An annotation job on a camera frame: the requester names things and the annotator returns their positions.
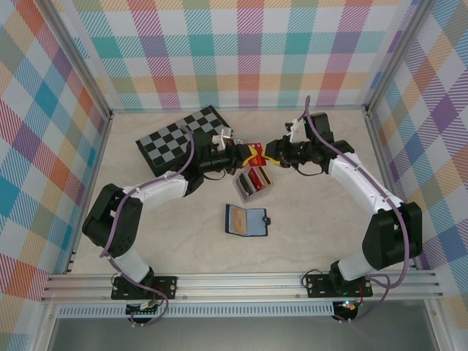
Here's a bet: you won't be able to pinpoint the controller board with lights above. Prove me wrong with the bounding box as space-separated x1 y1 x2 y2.
334 299 361 316

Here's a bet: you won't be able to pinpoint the clear plastic card box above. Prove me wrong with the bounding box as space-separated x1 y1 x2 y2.
233 166 276 205

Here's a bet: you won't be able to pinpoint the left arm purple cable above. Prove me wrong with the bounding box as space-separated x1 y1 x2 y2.
99 124 195 327

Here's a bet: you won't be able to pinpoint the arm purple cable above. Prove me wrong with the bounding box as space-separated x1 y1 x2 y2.
298 95 410 325
99 124 195 327

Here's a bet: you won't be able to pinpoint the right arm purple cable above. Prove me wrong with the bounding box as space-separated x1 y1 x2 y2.
298 95 410 325

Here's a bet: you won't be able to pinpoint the aluminium side rail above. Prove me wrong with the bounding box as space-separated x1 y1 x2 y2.
364 108 418 271
64 112 115 275

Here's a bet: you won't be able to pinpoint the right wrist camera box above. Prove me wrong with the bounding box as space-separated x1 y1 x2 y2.
284 118 306 143

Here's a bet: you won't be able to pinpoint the black grey folding chessboard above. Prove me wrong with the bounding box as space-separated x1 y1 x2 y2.
135 105 234 171

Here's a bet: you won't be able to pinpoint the gold card dark stripe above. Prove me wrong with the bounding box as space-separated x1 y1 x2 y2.
257 166 275 191

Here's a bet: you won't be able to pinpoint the dark blue card holder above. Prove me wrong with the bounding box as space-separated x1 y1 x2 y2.
223 203 273 235

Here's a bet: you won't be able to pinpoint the dark grey card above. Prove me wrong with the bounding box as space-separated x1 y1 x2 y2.
236 173 253 195

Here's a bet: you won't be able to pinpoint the plain red card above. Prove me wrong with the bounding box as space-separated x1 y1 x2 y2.
246 168 264 193

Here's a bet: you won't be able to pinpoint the black controller circuit board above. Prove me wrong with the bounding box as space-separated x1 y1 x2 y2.
126 301 162 317

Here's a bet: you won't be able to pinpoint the long aluminium base rail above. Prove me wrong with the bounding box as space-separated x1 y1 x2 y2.
39 270 444 303

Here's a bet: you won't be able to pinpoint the red card yellow arches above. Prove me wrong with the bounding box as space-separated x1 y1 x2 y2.
243 142 270 167

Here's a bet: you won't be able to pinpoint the short aluminium table rail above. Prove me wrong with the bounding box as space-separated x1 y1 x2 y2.
109 105 369 114

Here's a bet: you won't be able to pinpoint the aluminium frame post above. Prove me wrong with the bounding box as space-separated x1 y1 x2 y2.
42 0 113 121
363 0 434 116

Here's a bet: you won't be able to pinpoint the tan orange card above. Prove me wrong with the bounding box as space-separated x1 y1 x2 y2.
232 208 249 232

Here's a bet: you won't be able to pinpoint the grey metal panel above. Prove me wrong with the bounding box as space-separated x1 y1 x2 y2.
47 316 439 351

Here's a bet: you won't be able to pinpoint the slotted white cable tray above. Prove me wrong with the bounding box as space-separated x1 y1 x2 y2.
57 305 336 318

